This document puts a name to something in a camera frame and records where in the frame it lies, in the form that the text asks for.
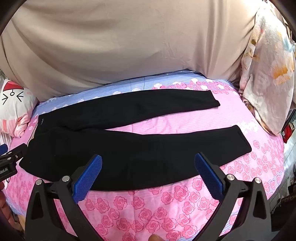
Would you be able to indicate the person's left hand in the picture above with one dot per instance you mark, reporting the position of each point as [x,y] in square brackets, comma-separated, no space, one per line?
[4,213]

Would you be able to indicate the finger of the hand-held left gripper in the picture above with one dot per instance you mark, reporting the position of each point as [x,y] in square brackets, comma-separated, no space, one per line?
[16,153]

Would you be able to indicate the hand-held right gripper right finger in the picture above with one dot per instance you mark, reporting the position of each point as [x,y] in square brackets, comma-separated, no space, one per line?
[209,176]

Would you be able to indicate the red box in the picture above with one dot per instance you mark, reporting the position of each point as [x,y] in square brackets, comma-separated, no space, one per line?
[289,133]

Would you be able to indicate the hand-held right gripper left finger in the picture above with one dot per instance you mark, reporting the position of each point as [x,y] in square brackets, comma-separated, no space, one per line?
[89,178]

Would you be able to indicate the cartoon face pillow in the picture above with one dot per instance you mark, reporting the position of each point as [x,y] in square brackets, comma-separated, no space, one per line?
[16,104]

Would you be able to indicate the orange flower print quilt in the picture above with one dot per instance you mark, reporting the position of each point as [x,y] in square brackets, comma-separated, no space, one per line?
[266,81]

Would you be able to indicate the black pants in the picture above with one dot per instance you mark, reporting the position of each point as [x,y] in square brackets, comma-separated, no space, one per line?
[138,153]

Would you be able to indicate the pink rose print blanket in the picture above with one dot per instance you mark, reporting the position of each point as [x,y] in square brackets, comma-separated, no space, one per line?
[161,208]

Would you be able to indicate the person's right hand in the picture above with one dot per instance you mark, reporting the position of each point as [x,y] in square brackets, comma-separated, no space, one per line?
[155,238]

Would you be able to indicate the beige curtain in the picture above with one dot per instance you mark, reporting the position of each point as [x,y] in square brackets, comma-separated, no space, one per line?
[115,46]

